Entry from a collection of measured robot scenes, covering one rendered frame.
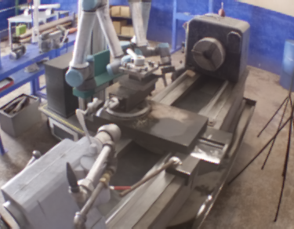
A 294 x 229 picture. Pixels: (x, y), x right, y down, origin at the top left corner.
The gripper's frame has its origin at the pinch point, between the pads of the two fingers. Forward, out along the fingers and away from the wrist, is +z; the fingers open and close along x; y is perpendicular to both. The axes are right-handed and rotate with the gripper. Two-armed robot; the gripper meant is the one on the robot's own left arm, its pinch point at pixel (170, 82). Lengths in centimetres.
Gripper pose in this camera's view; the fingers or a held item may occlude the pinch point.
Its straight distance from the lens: 245.4
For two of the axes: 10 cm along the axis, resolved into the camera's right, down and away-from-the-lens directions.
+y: 7.0, -0.3, -7.1
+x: 6.9, -2.2, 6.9
